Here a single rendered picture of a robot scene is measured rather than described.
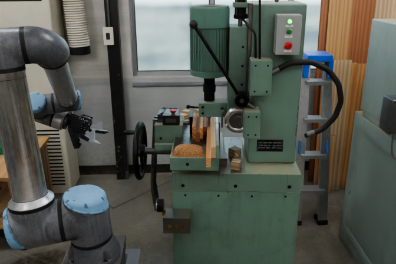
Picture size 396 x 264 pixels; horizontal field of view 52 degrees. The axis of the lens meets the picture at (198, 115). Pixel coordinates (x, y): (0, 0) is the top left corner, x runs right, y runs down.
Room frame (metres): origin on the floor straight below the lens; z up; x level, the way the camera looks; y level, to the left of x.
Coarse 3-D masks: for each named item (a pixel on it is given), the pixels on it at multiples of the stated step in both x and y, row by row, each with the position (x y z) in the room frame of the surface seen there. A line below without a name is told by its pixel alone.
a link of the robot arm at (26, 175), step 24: (0, 48) 1.20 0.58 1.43; (24, 48) 1.22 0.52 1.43; (0, 72) 1.19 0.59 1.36; (24, 72) 1.25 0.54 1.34; (0, 96) 1.19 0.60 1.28; (24, 96) 1.23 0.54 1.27; (0, 120) 1.19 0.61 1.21; (24, 120) 1.21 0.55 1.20; (24, 144) 1.19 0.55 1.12; (24, 168) 1.18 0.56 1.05; (24, 192) 1.17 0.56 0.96; (48, 192) 1.24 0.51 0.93; (24, 216) 1.15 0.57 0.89; (48, 216) 1.18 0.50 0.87; (24, 240) 1.14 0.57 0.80; (48, 240) 1.16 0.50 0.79
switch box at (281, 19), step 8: (280, 16) 1.66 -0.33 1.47; (288, 16) 1.66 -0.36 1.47; (296, 16) 1.66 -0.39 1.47; (280, 24) 1.66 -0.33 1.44; (288, 24) 1.66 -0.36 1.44; (296, 24) 1.66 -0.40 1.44; (280, 32) 1.66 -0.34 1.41; (296, 32) 1.66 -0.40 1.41; (280, 40) 1.66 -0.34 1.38; (288, 40) 1.66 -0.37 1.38; (296, 40) 1.66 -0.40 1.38; (280, 48) 1.66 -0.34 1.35; (296, 48) 1.66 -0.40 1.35
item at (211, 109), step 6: (204, 102) 1.82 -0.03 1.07; (210, 102) 1.82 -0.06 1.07; (216, 102) 1.82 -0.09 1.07; (222, 102) 1.82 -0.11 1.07; (204, 108) 1.81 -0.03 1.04; (210, 108) 1.81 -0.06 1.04; (216, 108) 1.81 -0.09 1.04; (204, 114) 1.81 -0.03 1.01; (210, 114) 1.81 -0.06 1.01; (216, 114) 1.81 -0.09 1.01
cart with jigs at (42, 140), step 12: (0, 144) 2.49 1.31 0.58; (0, 156) 2.41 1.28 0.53; (0, 168) 2.24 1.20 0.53; (48, 168) 2.71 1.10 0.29; (0, 180) 2.11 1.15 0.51; (48, 180) 2.70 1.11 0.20; (0, 192) 2.56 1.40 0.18; (0, 204) 2.40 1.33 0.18; (0, 216) 2.23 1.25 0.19; (0, 228) 2.14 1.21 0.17
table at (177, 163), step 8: (184, 128) 1.92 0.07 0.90; (184, 136) 1.82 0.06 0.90; (160, 144) 1.79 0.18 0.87; (168, 144) 1.79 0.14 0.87; (176, 144) 1.72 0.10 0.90; (200, 144) 1.72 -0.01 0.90; (176, 160) 1.58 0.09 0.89; (184, 160) 1.58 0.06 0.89; (192, 160) 1.57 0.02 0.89; (200, 160) 1.57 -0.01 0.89; (216, 160) 1.57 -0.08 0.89; (176, 168) 1.58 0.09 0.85; (184, 168) 1.58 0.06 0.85; (192, 168) 1.57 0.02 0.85; (200, 168) 1.57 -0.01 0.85; (208, 168) 1.57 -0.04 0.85; (216, 168) 1.57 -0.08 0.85
